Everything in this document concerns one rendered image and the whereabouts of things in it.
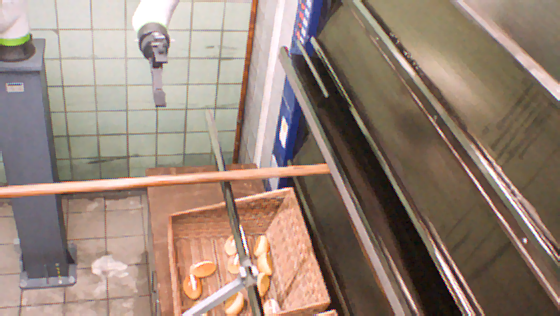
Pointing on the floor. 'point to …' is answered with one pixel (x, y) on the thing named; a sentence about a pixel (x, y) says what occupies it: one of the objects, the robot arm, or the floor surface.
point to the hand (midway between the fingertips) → (161, 82)
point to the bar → (247, 277)
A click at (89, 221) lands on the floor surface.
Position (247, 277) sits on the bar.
